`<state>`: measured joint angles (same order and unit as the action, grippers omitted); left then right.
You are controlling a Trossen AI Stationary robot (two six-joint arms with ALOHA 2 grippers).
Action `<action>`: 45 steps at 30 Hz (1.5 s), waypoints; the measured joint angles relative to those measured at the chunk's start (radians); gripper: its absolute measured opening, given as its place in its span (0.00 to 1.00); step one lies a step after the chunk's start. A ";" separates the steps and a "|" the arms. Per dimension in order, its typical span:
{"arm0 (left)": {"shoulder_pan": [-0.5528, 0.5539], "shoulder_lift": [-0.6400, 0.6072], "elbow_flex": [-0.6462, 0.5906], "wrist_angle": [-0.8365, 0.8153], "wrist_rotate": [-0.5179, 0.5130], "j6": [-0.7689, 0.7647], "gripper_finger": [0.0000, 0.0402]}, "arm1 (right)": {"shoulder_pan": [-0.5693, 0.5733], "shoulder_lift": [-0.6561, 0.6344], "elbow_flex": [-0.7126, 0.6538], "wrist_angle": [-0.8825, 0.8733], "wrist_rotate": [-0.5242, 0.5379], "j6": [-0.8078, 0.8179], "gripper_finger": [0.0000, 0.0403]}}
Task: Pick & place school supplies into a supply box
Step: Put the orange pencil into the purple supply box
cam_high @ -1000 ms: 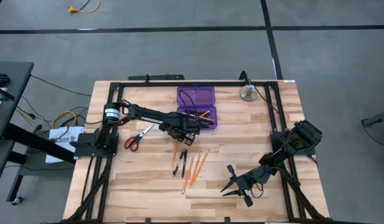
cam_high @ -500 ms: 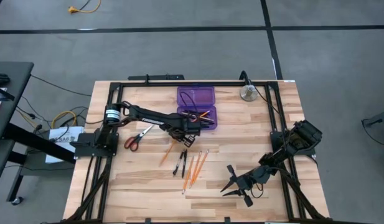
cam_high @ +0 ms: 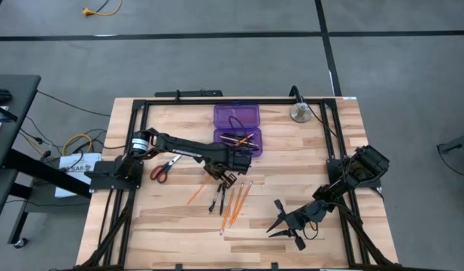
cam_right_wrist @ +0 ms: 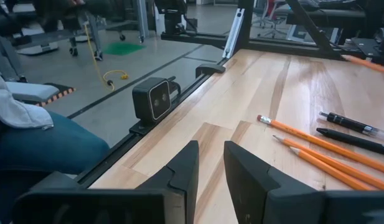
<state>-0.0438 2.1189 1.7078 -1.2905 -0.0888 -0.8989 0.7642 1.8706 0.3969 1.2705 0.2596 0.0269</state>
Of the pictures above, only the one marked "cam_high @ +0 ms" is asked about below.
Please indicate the black bar with clamp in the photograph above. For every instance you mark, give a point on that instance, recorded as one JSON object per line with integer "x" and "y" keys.
{"x": 194, "y": 93}

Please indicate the black curved bracket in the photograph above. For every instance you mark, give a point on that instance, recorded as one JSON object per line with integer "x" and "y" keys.
{"x": 293, "y": 90}

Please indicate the black frame clamp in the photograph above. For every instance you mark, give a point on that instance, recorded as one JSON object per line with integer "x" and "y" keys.
{"x": 178, "y": 267}
{"x": 275, "y": 266}

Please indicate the grey stand foot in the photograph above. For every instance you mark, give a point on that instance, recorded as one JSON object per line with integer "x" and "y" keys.
{"x": 461, "y": 145}

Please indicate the white paper sheet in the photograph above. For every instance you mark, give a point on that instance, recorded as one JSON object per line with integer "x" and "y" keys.
{"x": 71, "y": 162}

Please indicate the purple plastic pencil box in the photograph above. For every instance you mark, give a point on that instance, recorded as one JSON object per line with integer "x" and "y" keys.
{"x": 224, "y": 111}

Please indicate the black desk leg frame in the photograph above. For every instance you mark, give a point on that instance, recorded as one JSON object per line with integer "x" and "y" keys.
{"x": 40, "y": 171}

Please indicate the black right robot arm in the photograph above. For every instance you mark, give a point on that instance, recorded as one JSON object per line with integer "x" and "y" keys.
{"x": 367, "y": 163}

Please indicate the black caster wheel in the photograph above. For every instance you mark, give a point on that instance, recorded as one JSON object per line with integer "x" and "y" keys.
{"x": 21, "y": 242}

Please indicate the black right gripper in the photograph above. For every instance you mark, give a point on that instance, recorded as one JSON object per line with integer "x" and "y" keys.
{"x": 305, "y": 220}

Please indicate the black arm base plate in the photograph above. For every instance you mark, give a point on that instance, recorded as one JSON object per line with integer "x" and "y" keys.
{"x": 335, "y": 173}
{"x": 104, "y": 182}

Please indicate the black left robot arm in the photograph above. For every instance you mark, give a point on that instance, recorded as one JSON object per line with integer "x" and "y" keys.
{"x": 186, "y": 148}

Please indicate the black desk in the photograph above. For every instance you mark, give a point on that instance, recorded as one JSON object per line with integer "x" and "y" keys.
{"x": 17, "y": 124}

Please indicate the orange pencil with red eraser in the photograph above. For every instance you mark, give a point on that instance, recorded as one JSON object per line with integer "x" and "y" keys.
{"x": 243, "y": 201}
{"x": 227, "y": 211}
{"x": 236, "y": 205}
{"x": 246, "y": 139}

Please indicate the round metal stand base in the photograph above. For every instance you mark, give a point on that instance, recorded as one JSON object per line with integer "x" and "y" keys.
{"x": 301, "y": 112}

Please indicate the clear pen with black grip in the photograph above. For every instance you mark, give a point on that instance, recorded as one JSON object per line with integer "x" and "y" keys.
{"x": 215, "y": 199}

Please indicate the black aluminium table frame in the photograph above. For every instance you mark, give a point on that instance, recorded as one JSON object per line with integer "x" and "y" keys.
{"x": 179, "y": 101}

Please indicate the black object on desk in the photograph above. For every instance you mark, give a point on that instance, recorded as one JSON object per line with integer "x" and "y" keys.
{"x": 0, "y": 96}

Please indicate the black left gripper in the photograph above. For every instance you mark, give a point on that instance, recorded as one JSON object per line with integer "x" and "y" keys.
{"x": 239, "y": 161}

